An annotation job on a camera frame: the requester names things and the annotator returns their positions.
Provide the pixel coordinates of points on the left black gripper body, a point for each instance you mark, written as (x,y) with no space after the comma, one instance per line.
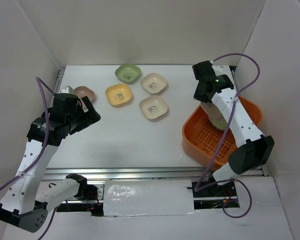
(81,119)

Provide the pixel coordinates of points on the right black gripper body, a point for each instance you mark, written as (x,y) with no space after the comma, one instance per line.
(198,95)

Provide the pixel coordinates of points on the brown plate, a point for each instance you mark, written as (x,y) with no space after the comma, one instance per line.
(83,91)
(211,110)

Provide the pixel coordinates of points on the green plate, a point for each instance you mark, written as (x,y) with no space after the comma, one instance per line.
(220,124)
(128,73)

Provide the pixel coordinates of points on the orange plastic bin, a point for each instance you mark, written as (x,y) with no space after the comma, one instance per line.
(200,139)

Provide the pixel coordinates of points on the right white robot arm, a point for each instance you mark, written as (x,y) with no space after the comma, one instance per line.
(253,147)

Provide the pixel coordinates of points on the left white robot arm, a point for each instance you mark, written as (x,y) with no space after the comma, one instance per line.
(22,206)

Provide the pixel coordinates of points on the cream plate at back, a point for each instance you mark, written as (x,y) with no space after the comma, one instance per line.
(153,83)

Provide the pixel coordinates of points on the cream plate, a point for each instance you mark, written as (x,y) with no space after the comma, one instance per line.
(153,83)
(153,107)

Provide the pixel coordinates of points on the yellow square plate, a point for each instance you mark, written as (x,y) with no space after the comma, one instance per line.
(119,94)

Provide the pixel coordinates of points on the cream plate in middle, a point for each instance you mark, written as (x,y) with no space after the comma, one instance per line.
(153,107)

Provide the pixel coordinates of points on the white foil cover panel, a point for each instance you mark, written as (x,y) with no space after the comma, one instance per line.
(148,198)

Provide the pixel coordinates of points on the aluminium frame rail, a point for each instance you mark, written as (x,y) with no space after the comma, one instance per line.
(124,144)

